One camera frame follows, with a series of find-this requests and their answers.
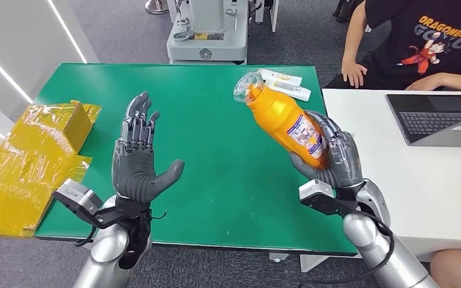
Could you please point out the person's left hand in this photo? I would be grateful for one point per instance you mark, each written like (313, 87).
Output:
(427, 82)

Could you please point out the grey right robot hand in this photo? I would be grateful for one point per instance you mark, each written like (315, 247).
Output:
(344, 159)

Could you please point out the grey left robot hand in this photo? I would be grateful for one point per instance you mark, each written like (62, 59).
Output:
(135, 171)

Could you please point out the person's right hand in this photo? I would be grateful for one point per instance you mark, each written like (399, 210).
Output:
(353, 73)

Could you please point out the orange bottle with clear cap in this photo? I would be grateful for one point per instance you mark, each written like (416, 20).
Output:
(278, 115)

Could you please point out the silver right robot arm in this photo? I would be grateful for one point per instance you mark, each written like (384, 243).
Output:
(389, 258)

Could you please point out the person's right forearm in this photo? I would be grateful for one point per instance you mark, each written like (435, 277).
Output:
(353, 36)

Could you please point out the grey laptop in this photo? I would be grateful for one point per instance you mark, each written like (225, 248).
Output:
(433, 119)

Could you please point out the person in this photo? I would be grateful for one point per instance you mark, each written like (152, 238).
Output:
(433, 39)

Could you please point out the white desk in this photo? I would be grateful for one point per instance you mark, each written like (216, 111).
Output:
(393, 190)

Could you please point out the white tube with grey print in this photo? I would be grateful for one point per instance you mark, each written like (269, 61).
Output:
(294, 92)

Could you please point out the black chair base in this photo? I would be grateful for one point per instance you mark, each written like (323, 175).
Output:
(342, 10)

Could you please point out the white tube with yellow print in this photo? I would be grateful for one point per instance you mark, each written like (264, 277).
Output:
(282, 77)

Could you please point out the white furniture panel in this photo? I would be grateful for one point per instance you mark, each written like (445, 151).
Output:
(268, 14)

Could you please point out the large white table foot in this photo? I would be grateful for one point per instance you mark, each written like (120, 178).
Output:
(314, 262)

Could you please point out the yellow taped cardboard box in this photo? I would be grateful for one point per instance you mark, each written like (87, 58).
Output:
(23, 167)

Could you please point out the small white table foot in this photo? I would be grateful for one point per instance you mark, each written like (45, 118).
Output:
(278, 257)

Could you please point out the white robot stand machine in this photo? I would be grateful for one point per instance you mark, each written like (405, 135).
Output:
(206, 47)

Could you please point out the person's knee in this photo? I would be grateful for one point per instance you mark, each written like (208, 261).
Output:
(457, 270)

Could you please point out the round silver stand base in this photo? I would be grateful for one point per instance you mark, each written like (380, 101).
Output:
(157, 7)

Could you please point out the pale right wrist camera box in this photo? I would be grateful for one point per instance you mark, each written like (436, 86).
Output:
(316, 188)

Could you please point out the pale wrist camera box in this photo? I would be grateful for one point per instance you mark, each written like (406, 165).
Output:
(316, 188)
(77, 194)

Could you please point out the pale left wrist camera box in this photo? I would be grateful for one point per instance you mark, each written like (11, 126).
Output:
(77, 194)

